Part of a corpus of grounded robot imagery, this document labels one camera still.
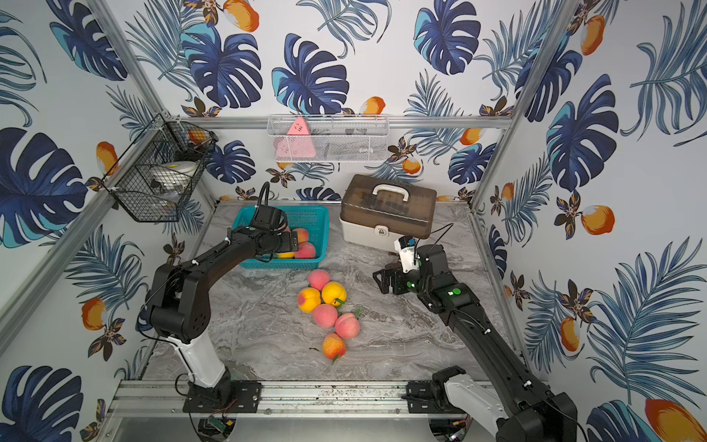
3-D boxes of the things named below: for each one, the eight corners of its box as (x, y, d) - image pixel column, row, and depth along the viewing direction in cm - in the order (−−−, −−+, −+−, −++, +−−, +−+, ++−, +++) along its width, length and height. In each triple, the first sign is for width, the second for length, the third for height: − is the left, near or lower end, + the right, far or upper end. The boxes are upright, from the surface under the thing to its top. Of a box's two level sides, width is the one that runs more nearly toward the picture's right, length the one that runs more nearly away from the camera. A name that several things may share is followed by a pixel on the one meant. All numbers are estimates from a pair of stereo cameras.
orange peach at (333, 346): (332, 364, 82) (331, 359, 77) (320, 347, 85) (318, 341, 80) (347, 351, 84) (347, 346, 79) (335, 335, 87) (334, 329, 83)
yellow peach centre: (319, 299, 95) (317, 291, 90) (332, 285, 98) (331, 277, 94) (336, 312, 92) (335, 305, 87) (349, 297, 95) (348, 289, 91)
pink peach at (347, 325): (344, 344, 85) (344, 338, 80) (333, 326, 88) (332, 319, 84) (362, 332, 87) (362, 326, 83) (351, 315, 90) (350, 308, 86)
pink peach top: (308, 294, 95) (306, 287, 91) (310, 277, 100) (308, 269, 95) (328, 295, 95) (327, 287, 91) (330, 277, 100) (328, 269, 95)
